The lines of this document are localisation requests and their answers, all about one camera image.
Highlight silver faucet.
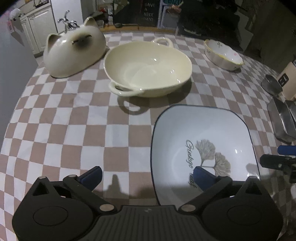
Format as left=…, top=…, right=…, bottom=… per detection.
left=57, top=10, right=80, bottom=33

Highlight cat shaped ceramic dish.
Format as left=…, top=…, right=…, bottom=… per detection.
left=43, top=16, right=106, bottom=78

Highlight beige electric kettle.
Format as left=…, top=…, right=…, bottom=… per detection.
left=277, top=59, right=296, bottom=101

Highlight checkered tablecloth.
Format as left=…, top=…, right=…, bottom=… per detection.
left=0, top=31, right=296, bottom=241

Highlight black have a nice day sign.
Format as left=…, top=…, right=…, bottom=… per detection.
left=138, top=0, right=160, bottom=27

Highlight large rectangular steel tray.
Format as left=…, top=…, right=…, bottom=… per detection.
left=267, top=97, right=295, bottom=143

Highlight round steel bowl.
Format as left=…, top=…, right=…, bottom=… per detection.
left=261, top=74, right=282, bottom=96

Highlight white storage crate with sign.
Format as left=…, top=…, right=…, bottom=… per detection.
left=157, top=1, right=184, bottom=30

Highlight white square ginkgo plate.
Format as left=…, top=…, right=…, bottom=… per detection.
left=151, top=105, right=259, bottom=207

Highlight floral scalloped ceramic bowl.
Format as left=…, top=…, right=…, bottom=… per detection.
left=204, top=39, right=244, bottom=71

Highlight cream two-handled bowl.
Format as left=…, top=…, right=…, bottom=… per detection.
left=103, top=37, right=193, bottom=98

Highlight white kitchen cabinets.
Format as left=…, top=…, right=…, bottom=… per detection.
left=20, top=3, right=57, bottom=55

